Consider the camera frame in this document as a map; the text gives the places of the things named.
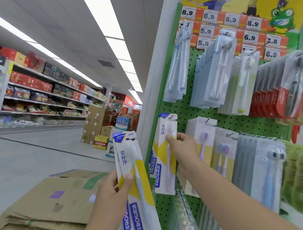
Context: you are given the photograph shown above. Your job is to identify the person's right hand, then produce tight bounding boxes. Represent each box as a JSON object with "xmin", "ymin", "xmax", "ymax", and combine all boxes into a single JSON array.
[{"xmin": 167, "ymin": 133, "xmax": 204, "ymax": 173}]

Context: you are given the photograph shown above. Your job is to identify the person's left hand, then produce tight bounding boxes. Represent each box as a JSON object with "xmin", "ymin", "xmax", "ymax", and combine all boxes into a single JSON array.
[{"xmin": 87, "ymin": 171, "xmax": 135, "ymax": 230}]

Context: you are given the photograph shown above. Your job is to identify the purple single toothbrush yellow card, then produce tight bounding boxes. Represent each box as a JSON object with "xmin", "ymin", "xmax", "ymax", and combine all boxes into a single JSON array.
[{"xmin": 185, "ymin": 118, "xmax": 217, "ymax": 197}]

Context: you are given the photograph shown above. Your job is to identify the purple twin toothbrush yellow card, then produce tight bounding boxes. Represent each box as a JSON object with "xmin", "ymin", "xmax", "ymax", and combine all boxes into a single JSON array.
[{"xmin": 211, "ymin": 128, "xmax": 238, "ymax": 183}]

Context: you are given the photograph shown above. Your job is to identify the green pegboard display rack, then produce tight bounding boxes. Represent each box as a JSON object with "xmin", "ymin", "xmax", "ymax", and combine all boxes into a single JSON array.
[{"xmin": 151, "ymin": 45, "xmax": 303, "ymax": 230}]

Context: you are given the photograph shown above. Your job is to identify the bundle of cartoon toothbrush boxes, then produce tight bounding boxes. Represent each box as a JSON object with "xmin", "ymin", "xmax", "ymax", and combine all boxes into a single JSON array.
[{"xmin": 169, "ymin": 190, "xmax": 197, "ymax": 230}]

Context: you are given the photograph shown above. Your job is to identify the bundle of clear blue toothbrush blisters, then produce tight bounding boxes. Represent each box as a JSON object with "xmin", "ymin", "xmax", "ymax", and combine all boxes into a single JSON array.
[{"xmin": 232, "ymin": 133, "xmax": 287, "ymax": 213}]

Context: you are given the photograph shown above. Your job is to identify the row of twin toothbrush packs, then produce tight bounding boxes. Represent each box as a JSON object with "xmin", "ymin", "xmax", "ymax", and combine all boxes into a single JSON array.
[{"xmin": 190, "ymin": 34, "xmax": 237, "ymax": 109}]

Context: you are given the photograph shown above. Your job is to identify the bundle of green toothbrush packs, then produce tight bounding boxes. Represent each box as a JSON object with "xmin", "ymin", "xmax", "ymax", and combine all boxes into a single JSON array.
[{"xmin": 218, "ymin": 50, "xmax": 260, "ymax": 116}]

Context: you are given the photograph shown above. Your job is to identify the row of blue toothbrush packs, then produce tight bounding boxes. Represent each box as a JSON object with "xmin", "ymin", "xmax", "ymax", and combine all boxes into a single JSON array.
[{"xmin": 163, "ymin": 21, "xmax": 192, "ymax": 102}]

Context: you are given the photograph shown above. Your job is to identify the pile of red grey toothbrush packs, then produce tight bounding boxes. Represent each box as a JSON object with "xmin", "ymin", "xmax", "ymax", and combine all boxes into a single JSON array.
[{"xmin": 249, "ymin": 50, "xmax": 303, "ymax": 118}]

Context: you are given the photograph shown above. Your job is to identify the person's right forearm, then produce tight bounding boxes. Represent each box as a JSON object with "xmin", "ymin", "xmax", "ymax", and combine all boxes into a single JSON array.
[{"xmin": 182, "ymin": 159, "xmax": 303, "ymax": 230}]

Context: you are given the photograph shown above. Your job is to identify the pile of flattened cardboard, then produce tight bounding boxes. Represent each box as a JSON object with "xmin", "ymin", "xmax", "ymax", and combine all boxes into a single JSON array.
[{"xmin": 0, "ymin": 169, "xmax": 116, "ymax": 230}]

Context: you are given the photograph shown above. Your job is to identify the red yellow carton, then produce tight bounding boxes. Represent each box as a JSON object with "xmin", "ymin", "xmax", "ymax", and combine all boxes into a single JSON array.
[{"xmin": 92, "ymin": 135, "xmax": 110, "ymax": 150}]

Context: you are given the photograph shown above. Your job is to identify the white blue carton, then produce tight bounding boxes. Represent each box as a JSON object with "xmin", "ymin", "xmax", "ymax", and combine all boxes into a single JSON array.
[{"xmin": 105, "ymin": 114, "xmax": 134, "ymax": 159}]

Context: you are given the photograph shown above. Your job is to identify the stack of brown cartons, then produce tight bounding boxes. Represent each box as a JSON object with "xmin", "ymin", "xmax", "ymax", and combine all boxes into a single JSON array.
[{"xmin": 81, "ymin": 105, "xmax": 106, "ymax": 144}]

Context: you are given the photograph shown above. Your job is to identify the row of green pink packs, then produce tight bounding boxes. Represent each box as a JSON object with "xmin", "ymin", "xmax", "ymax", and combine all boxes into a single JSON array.
[{"xmin": 282, "ymin": 140, "xmax": 303, "ymax": 214}]

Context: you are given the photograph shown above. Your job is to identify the rows of orange price tags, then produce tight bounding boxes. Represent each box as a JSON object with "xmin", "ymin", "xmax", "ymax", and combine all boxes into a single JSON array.
[{"xmin": 177, "ymin": 5, "xmax": 289, "ymax": 62}]

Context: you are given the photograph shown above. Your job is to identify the ceiling light strip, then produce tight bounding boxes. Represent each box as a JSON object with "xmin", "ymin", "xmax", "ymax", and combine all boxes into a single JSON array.
[
  {"xmin": 0, "ymin": 18, "xmax": 104, "ymax": 88},
  {"xmin": 84, "ymin": 0, "xmax": 143, "ymax": 105}
]

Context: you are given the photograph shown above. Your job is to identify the stocked store shelves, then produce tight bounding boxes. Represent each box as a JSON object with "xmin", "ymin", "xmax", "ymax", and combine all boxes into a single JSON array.
[{"xmin": 0, "ymin": 46, "xmax": 107, "ymax": 131}]

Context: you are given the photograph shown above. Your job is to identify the yellow frog poster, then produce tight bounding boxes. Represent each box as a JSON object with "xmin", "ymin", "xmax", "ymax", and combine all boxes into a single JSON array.
[{"xmin": 189, "ymin": 0, "xmax": 303, "ymax": 50}]

